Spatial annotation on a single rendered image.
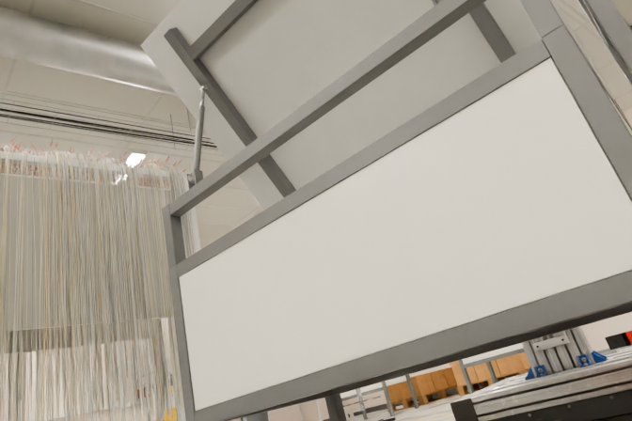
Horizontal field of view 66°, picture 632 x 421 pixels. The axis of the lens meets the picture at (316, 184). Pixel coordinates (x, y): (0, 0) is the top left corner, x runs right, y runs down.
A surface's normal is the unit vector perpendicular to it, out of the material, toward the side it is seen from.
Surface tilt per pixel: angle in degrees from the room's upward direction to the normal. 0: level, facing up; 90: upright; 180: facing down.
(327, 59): 128
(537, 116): 90
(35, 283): 90
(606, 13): 90
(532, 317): 90
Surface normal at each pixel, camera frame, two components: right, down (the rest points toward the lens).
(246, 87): -0.37, 0.40
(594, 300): -0.65, -0.17
